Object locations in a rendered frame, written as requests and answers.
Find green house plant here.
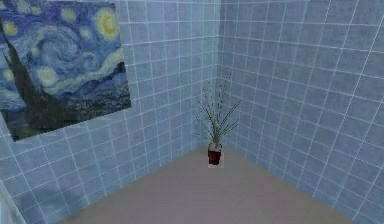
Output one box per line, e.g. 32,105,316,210
193,73,243,150

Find blue starry night painting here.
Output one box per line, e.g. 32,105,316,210
0,0,132,142

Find dark red plant pot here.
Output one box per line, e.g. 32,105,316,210
207,143,224,167

